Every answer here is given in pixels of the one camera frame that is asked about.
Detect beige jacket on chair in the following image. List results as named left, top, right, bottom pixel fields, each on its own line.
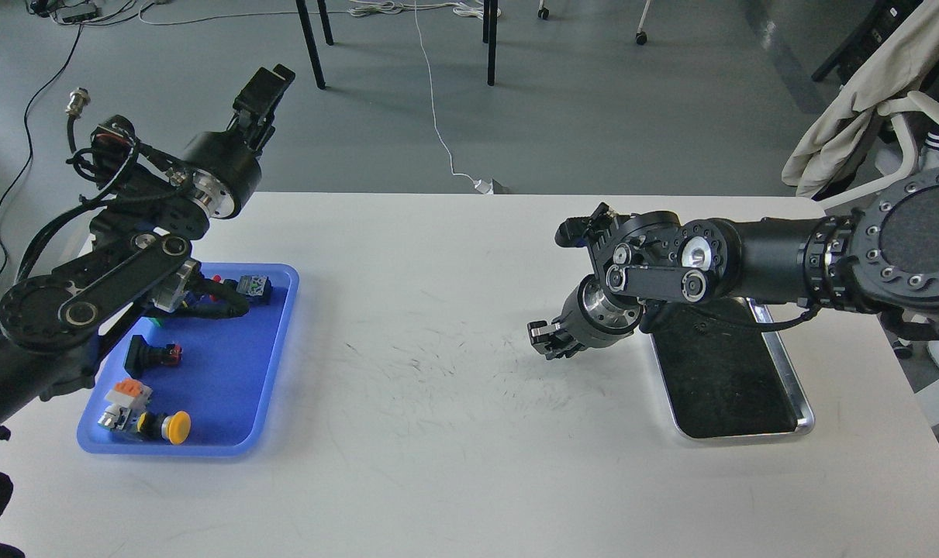
left=781, top=1, right=939, bottom=198

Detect red emergency push button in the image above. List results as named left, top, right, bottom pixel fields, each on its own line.
left=210, top=274, right=274, bottom=306

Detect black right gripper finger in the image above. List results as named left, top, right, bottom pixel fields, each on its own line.
left=526, top=321, right=586, bottom=360

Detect black power strip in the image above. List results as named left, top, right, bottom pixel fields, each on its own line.
left=26, top=0, right=101, bottom=25

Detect black table leg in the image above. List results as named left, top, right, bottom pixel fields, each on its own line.
left=316, top=0, right=335, bottom=46
left=295, top=0, right=326, bottom=91

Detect blue plastic tray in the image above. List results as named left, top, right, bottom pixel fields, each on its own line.
left=76, top=263, right=299, bottom=458

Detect orange grey contact block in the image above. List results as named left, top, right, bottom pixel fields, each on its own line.
left=98, top=377, right=154, bottom=432

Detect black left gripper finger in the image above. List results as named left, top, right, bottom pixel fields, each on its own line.
left=229, top=64, right=295, bottom=148

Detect black selector switch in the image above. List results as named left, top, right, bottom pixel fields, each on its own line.
left=124, top=335, right=183, bottom=379

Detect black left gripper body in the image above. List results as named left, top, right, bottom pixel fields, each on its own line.
left=182, top=130, right=261, bottom=219

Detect black cabinet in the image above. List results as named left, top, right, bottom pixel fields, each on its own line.
left=810, top=1, right=922, bottom=84

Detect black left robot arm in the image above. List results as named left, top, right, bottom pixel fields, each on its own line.
left=0, top=64, right=295, bottom=440

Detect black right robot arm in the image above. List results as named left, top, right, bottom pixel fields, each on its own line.
left=528, top=168, right=939, bottom=360

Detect silver metal tray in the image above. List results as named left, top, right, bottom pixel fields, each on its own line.
left=651, top=298, right=816, bottom=445

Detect yellow push button switch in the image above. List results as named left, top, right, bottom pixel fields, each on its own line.
left=119, top=411, right=192, bottom=445

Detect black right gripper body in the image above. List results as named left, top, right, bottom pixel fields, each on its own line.
left=559, top=276, right=644, bottom=354

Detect white office chair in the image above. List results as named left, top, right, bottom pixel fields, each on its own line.
left=819, top=91, right=939, bottom=212

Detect black floor cable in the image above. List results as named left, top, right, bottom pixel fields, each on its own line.
left=0, top=23, right=87, bottom=311

